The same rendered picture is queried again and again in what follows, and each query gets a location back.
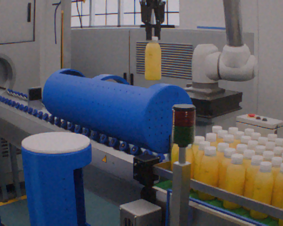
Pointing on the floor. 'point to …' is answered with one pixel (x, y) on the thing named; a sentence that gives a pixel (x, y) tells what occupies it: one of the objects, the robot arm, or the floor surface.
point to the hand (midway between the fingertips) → (152, 32)
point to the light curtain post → (65, 34)
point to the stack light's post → (180, 193)
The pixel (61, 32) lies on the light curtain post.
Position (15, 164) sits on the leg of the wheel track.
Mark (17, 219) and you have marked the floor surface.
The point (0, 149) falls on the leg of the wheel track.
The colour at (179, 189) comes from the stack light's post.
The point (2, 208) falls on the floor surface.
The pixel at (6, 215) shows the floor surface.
